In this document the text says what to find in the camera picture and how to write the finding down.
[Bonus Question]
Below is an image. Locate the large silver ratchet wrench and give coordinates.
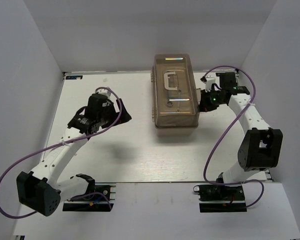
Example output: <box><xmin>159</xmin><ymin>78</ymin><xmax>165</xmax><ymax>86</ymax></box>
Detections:
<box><xmin>166</xmin><ymin>89</ymin><xmax>190</xmax><ymax>107</ymax></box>

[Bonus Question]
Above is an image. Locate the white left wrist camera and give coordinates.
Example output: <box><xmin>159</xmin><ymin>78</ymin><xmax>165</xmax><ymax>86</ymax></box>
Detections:
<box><xmin>95</xmin><ymin>87</ymin><xmax>112</xmax><ymax>99</ymax></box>

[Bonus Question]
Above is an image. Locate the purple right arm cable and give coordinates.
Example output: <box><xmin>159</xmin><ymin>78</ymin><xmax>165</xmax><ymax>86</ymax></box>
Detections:
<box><xmin>202</xmin><ymin>65</ymin><xmax>265</xmax><ymax>208</ymax></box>

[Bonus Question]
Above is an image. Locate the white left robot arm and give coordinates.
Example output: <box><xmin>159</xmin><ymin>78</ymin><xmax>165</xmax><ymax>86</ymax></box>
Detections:
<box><xmin>16</xmin><ymin>88</ymin><xmax>132</xmax><ymax>217</ymax></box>

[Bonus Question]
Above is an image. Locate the blue label sticker left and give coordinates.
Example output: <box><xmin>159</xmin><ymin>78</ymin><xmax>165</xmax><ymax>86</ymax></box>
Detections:
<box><xmin>65</xmin><ymin>75</ymin><xmax>83</xmax><ymax>80</ymax></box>

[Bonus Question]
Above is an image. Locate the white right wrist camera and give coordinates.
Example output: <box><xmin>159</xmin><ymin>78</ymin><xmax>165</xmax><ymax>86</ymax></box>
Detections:
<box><xmin>200</xmin><ymin>75</ymin><xmax>216</xmax><ymax>92</ymax></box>

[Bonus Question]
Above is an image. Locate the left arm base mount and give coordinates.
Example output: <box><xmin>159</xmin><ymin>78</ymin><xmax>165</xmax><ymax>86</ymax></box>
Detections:
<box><xmin>62</xmin><ymin>182</ymin><xmax>117</xmax><ymax>213</ymax></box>

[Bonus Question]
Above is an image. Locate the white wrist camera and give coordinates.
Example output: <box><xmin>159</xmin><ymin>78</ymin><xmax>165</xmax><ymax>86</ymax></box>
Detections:
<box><xmin>200</xmin><ymin>75</ymin><xmax>216</xmax><ymax>92</ymax></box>
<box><xmin>95</xmin><ymin>87</ymin><xmax>112</xmax><ymax>99</ymax></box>

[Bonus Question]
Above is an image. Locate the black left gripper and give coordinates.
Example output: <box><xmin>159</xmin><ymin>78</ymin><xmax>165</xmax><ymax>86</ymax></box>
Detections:
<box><xmin>97</xmin><ymin>98</ymin><xmax>132</xmax><ymax>128</ymax></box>

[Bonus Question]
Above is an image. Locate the beige cantilever toolbox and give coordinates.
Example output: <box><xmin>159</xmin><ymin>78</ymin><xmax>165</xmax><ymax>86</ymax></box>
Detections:
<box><xmin>151</xmin><ymin>54</ymin><xmax>200</xmax><ymax>137</ymax></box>

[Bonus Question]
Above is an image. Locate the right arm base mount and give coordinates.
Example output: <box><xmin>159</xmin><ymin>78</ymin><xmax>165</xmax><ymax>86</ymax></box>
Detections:
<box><xmin>193</xmin><ymin>184</ymin><xmax>247</xmax><ymax>213</ymax></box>

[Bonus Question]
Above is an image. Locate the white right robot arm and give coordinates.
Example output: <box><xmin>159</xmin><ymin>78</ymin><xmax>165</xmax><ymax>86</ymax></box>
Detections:
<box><xmin>199</xmin><ymin>72</ymin><xmax>283</xmax><ymax>200</ymax></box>

